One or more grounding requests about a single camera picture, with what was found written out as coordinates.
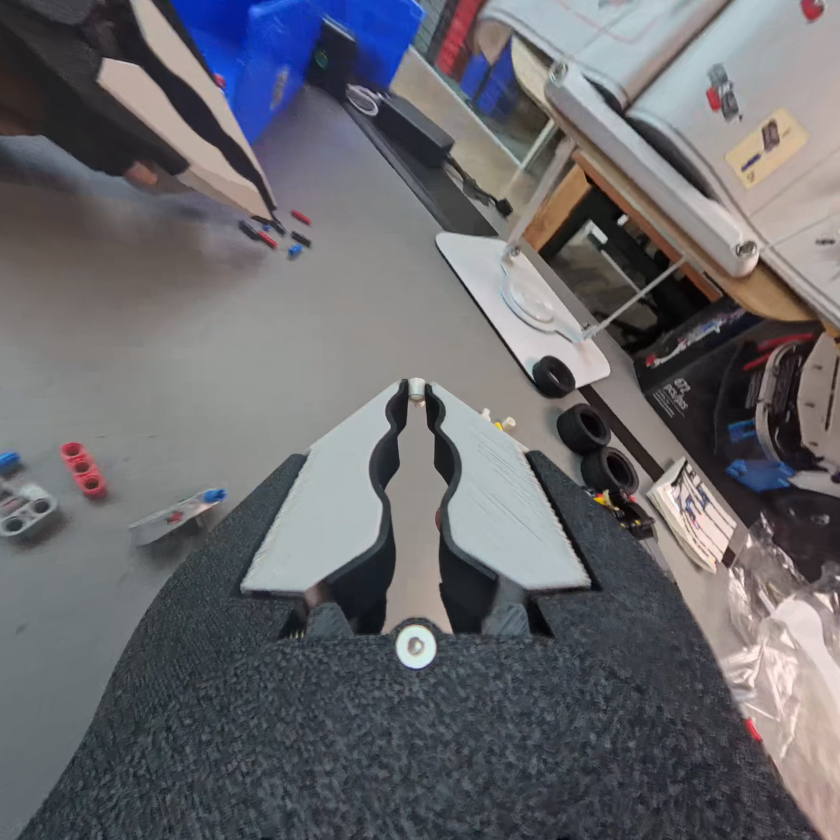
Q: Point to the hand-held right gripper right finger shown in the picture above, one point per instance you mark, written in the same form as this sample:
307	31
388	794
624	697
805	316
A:
505	512

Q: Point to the clear plastic bag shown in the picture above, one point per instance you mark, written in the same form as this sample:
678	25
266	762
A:
787	656

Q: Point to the red storage bins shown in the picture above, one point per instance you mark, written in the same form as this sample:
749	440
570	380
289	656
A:
459	33

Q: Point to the black power adapter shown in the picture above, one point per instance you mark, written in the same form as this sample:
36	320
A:
413	128

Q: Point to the person's left hand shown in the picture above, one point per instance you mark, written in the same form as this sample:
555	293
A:
141	174

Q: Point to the red three-hole beam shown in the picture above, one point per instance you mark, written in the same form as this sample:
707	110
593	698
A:
88	476

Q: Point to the small black device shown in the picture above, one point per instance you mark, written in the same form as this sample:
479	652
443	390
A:
334	59

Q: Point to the blue plastic bin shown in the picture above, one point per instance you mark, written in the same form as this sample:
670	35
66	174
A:
387	39
262	85

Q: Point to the blue brick piece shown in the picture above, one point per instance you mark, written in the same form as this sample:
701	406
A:
8	463

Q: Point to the black toy tire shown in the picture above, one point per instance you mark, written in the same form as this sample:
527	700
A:
571	433
544	384
594	476

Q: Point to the brick-built toy car chassis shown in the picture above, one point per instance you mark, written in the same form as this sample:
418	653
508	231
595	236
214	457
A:
633	515

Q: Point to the sticker sheet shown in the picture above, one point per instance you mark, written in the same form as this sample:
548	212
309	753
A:
689	512

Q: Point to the yellow toy axle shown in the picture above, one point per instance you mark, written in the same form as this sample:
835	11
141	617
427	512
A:
505	424

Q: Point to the white round connector piece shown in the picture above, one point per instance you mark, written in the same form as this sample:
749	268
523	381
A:
416	390

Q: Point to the light grey connector brick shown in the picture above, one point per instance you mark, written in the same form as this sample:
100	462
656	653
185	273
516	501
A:
46	499
164	518

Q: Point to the group of small brick pins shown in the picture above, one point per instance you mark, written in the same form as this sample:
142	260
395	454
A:
268	239

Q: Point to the blue storage crate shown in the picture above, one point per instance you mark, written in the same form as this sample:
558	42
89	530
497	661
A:
489	79

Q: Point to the grey desk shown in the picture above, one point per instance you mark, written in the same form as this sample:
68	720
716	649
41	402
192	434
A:
164	328

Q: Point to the black toy car box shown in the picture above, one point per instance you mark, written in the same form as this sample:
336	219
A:
695	407

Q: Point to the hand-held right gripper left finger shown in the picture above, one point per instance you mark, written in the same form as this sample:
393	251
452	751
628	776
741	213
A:
321	518

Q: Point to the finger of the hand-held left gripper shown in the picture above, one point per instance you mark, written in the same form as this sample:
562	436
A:
190	59
148	105

